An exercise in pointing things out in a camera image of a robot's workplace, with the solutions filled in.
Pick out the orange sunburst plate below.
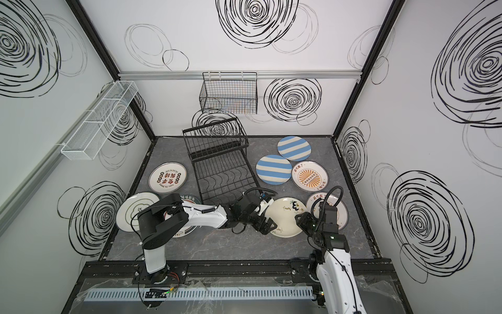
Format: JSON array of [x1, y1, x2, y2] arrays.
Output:
[[292, 161, 329, 192], [307, 192, 349, 230]]

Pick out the cream floral plate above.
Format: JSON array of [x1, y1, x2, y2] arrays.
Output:
[[265, 198, 307, 238]]

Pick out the black wire dish rack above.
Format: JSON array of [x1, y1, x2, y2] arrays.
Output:
[[182, 116, 260, 205]]

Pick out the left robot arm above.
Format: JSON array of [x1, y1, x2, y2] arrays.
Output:
[[135, 188, 277, 275]]

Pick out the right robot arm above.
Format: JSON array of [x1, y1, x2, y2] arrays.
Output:
[[295, 206, 367, 313]]

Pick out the near blue striped plate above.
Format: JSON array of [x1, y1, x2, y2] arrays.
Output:
[[256, 155, 292, 185]]

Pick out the blue striped plate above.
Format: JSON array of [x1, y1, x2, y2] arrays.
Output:
[[256, 155, 292, 185], [277, 136, 312, 162]]

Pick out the red green rimmed plate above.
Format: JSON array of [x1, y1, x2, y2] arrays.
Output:
[[173, 194, 202, 238]]

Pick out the far blue striped plate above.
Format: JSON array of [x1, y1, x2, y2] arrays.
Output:
[[277, 136, 312, 162]]

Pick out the white plate red characters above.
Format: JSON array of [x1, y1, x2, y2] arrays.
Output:
[[149, 162, 188, 194]]

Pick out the white plate black outline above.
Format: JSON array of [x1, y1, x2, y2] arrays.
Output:
[[116, 192, 159, 232]]

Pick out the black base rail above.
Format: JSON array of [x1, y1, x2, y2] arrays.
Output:
[[77, 259, 398, 283]]

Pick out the white slotted cable duct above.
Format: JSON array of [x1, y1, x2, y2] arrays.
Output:
[[84, 286, 315, 302]]

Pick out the black wire wall basket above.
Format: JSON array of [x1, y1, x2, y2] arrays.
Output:
[[199, 71, 258, 115]]

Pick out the white mesh wall shelf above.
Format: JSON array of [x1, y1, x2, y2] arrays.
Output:
[[61, 81, 139, 160]]

